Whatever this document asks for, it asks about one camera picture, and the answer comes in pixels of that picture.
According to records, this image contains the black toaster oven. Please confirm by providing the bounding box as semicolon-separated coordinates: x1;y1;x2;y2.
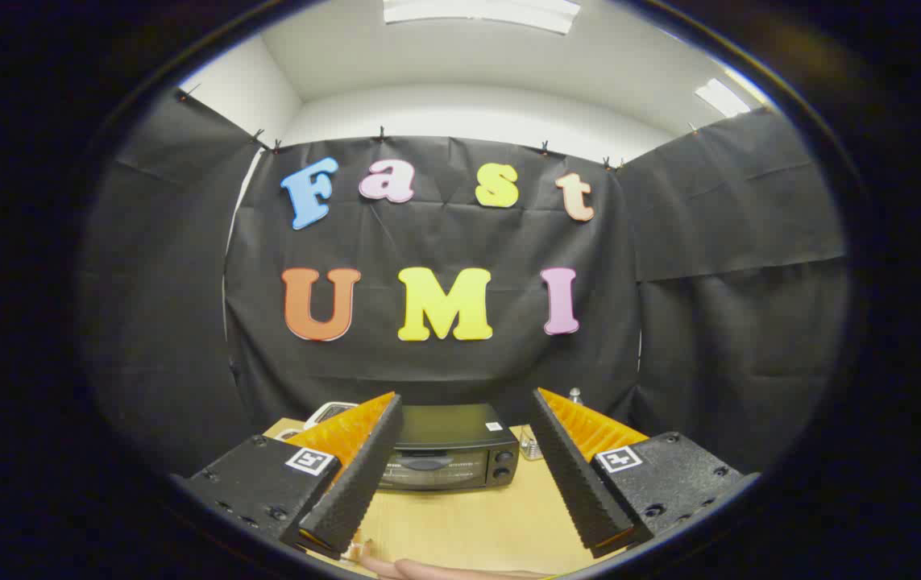
378;404;521;492

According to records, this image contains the ceiling light panel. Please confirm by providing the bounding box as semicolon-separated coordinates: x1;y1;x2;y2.
384;0;582;35
694;77;752;118

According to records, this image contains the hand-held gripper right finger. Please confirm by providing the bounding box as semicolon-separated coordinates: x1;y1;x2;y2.
529;387;759;559

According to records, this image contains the white pop-up toaster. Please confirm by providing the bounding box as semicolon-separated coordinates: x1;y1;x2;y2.
303;401;360;432

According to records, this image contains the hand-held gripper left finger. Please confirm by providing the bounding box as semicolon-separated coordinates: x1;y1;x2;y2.
178;392;404;561

